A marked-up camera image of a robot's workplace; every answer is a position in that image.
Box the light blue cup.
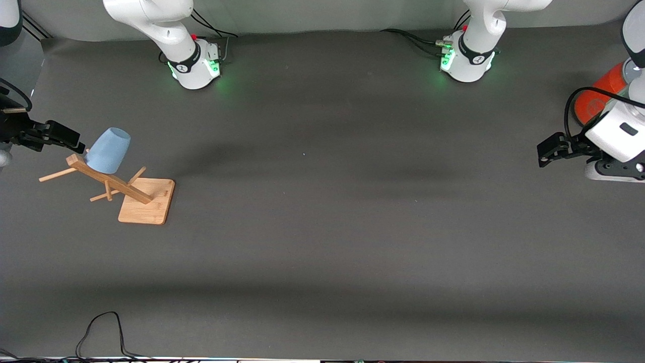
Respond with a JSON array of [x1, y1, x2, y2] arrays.
[[84, 127, 132, 174]]

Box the wooden cup rack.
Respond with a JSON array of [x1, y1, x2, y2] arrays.
[[39, 149, 176, 225]]

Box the orange can with grey lid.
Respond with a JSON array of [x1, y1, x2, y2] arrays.
[[574, 62, 631, 127]]

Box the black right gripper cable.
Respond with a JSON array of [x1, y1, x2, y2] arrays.
[[0, 78, 33, 112]]

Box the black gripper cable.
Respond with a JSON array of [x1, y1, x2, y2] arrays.
[[0, 78, 33, 112], [564, 87, 645, 144]]

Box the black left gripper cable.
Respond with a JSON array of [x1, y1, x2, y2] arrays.
[[564, 87, 645, 144]]

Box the thin black cable loop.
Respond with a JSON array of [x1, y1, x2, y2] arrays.
[[0, 311, 162, 363]]

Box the black right arm base cables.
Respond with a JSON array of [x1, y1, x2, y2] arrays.
[[189, 8, 238, 64]]

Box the black arm base cables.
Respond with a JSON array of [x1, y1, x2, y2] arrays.
[[189, 8, 238, 64], [380, 10, 472, 56]]

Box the black left arm base cables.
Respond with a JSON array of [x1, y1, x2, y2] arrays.
[[380, 10, 472, 56]]

